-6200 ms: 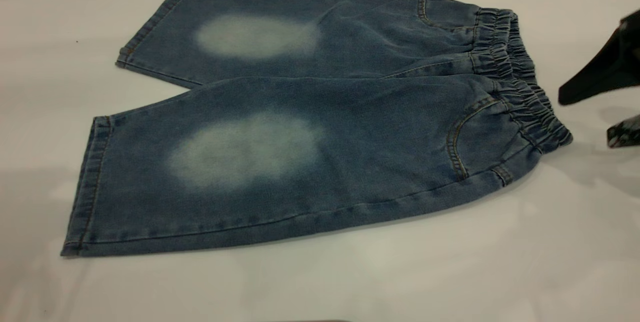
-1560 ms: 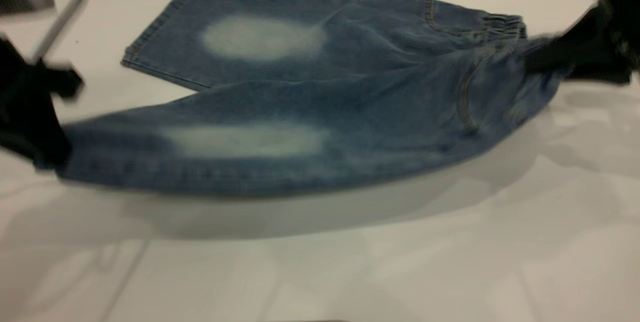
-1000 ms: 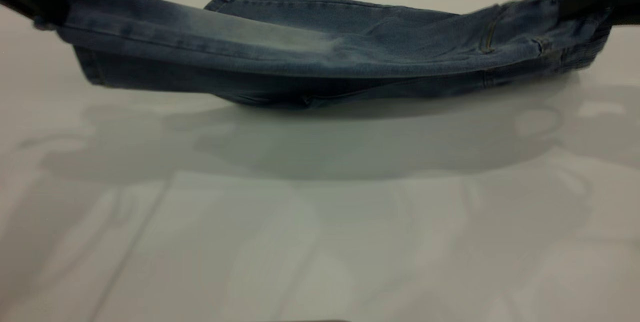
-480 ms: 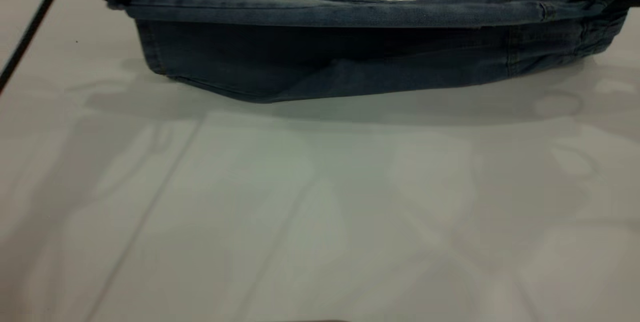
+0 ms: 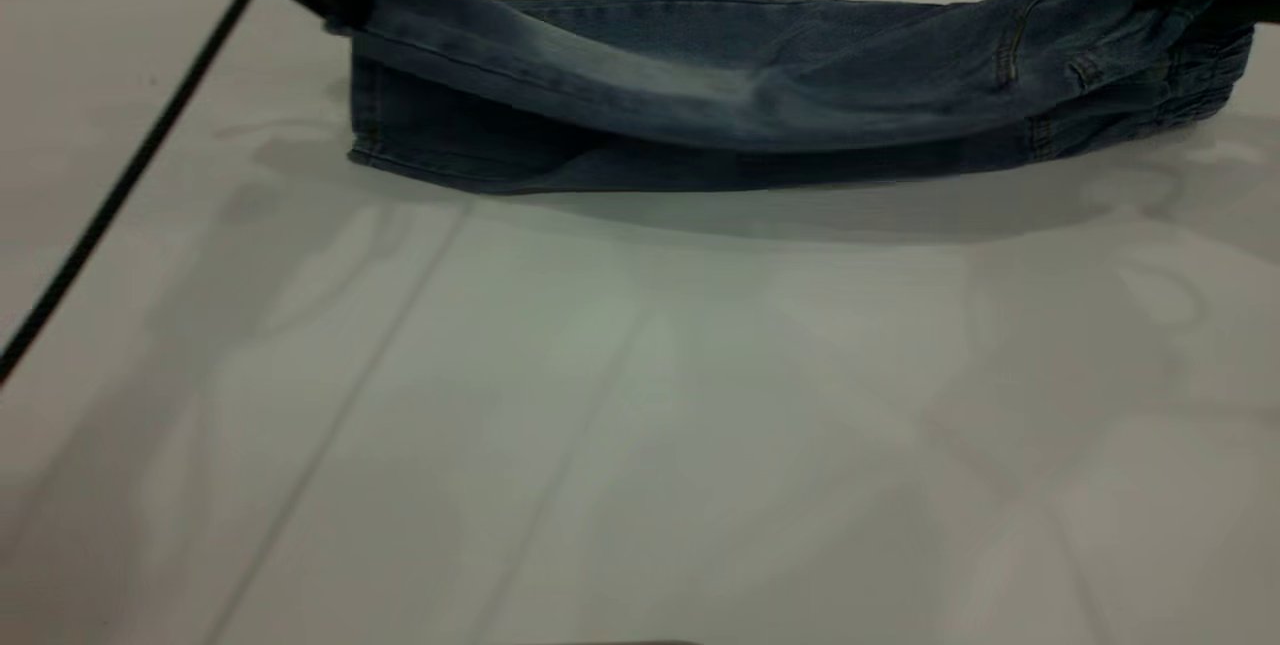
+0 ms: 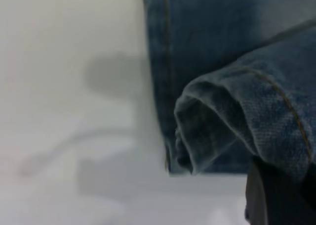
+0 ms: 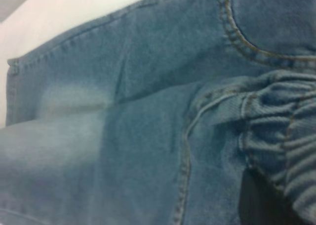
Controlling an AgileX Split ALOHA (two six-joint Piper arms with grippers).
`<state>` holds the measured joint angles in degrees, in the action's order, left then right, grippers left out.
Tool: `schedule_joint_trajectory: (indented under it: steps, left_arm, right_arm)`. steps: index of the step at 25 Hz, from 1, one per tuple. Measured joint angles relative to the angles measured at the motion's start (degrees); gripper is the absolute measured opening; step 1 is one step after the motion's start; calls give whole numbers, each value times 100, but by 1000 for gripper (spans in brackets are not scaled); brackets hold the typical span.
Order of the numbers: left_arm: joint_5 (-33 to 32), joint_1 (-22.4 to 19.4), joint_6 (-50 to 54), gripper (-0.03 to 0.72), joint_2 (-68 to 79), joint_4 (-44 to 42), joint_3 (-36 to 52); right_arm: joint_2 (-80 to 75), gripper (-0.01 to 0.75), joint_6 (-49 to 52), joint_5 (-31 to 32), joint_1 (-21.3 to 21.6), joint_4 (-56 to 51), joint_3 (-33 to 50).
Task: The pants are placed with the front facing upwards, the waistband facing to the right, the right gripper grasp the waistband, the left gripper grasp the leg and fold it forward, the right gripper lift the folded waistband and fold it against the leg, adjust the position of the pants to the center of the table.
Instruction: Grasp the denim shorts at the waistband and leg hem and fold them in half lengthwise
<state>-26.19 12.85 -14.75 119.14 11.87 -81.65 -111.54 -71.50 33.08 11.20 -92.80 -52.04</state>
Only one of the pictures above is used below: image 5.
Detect blue denim pants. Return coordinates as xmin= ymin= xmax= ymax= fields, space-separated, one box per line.
xmin=325 ymin=0 xmax=1256 ymax=196

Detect black braided cable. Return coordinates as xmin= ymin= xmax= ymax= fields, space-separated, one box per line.
xmin=0 ymin=0 xmax=259 ymax=388

